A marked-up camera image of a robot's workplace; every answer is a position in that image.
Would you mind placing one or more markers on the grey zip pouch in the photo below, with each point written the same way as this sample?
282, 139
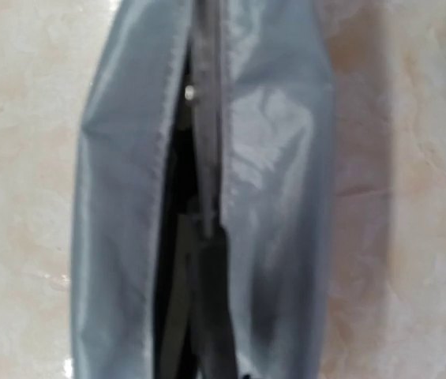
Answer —
209, 128

